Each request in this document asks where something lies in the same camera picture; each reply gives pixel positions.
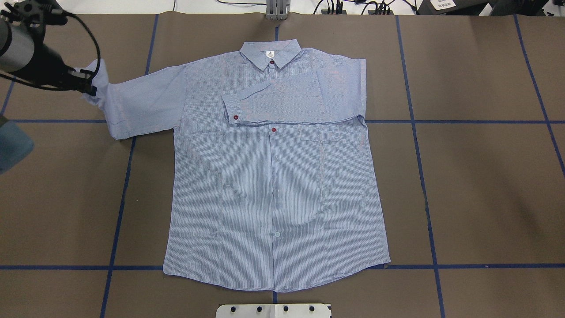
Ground black cables at table edge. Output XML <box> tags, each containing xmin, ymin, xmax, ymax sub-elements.
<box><xmin>216</xmin><ymin>0</ymin><xmax>418</xmax><ymax>15</ymax></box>

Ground light blue striped shirt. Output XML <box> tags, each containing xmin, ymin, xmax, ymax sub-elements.
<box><xmin>83</xmin><ymin>39</ymin><xmax>390</xmax><ymax>292</ymax></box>

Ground grey aluminium post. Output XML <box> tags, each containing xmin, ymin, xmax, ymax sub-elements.
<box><xmin>266</xmin><ymin>0</ymin><xmax>291</xmax><ymax>20</ymax></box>

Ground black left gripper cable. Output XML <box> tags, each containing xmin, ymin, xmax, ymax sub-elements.
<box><xmin>0</xmin><ymin>0</ymin><xmax>102</xmax><ymax>91</ymax></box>

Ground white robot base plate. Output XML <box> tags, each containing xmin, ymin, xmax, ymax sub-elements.
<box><xmin>215</xmin><ymin>303</ymin><xmax>332</xmax><ymax>318</ymax></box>

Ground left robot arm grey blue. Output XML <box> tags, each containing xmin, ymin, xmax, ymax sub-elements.
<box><xmin>0</xmin><ymin>15</ymin><xmax>102</xmax><ymax>174</ymax></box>

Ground black box with label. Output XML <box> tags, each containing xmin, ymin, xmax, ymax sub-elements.
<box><xmin>415</xmin><ymin>0</ymin><xmax>493</xmax><ymax>16</ymax></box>

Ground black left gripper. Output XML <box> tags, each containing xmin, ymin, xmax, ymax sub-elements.
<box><xmin>26</xmin><ymin>44</ymin><xmax>97</xmax><ymax>96</ymax></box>

